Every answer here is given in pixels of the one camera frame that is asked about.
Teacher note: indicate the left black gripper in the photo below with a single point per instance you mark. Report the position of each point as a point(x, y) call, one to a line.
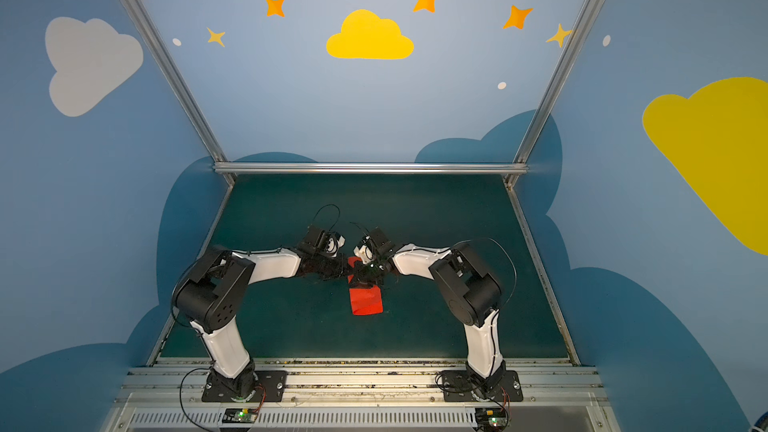
point(330, 265)

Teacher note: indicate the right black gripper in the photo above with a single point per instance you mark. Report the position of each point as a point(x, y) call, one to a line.
point(367, 270)

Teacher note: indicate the red square paper sheet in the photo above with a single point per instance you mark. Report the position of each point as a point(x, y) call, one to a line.
point(364, 301)

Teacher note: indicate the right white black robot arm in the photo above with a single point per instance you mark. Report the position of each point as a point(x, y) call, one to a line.
point(472, 292)

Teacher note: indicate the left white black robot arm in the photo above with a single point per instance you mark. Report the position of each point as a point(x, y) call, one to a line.
point(210, 295)

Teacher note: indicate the left green circuit board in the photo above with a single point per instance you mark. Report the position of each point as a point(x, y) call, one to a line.
point(240, 415)

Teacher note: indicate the green circuit board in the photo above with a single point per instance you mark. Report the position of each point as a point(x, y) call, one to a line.
point(491, 420)
point(240, 415)

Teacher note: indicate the right green circuit board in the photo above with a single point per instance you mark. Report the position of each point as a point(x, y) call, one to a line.
point(491, 420)

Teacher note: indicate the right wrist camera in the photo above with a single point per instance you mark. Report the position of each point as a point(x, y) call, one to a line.
point(375, 244)

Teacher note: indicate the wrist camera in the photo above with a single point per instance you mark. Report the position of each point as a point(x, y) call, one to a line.
point(320, 241)
point(375, 244)

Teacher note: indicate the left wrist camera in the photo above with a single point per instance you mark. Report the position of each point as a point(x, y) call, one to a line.
point(320, 241)

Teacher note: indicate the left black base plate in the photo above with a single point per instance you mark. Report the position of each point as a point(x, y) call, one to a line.
point(249, 386)

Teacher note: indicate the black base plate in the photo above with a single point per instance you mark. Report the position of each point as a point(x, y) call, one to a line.
point(463, 386)
point(249, 386)

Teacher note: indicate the aluminium frame horizontal bar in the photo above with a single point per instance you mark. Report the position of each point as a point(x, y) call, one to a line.
point(253, 168)

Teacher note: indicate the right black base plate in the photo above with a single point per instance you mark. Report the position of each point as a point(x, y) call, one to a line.
point(463, 386)

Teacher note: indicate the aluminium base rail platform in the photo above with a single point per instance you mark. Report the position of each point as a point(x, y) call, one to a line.
point(361, 395)

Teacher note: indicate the left aluminium frame post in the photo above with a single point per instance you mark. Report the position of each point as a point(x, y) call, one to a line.
point(161, 55)

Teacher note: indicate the aluminium frame post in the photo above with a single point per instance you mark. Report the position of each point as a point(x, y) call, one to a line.
point(581, 28)
point(161, 55)

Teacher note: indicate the right aluminium frame post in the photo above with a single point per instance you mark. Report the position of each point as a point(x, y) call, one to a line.
point(581, 28)

